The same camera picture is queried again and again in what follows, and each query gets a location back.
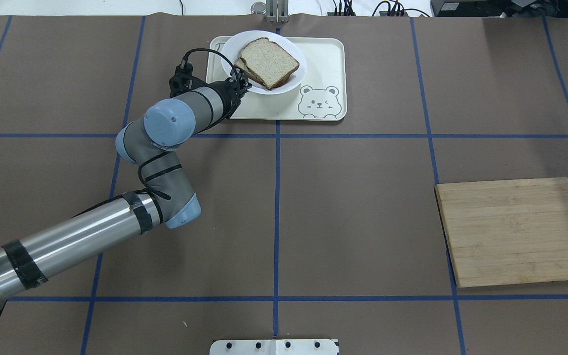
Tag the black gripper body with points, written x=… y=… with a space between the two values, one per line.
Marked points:
x=228 y=95

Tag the white round plate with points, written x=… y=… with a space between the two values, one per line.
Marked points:
x=232 y=46

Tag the white bread slice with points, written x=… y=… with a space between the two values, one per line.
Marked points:
x=265 y=57

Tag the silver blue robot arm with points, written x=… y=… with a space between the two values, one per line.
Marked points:
x=166 y=197

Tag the bread slice with crust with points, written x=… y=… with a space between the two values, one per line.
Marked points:
x=274 y=82

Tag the small metal cylinder weight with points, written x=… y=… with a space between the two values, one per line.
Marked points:
x=258 y=8

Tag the cream bear tray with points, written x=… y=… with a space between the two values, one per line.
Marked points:
x=315 y=92

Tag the wooden cutting board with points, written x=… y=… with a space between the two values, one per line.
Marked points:
x=502 y=232

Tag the aluminium frame post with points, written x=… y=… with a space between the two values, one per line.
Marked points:
x=276 y=11

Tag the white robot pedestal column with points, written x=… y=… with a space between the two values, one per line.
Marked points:
x=275 y=347

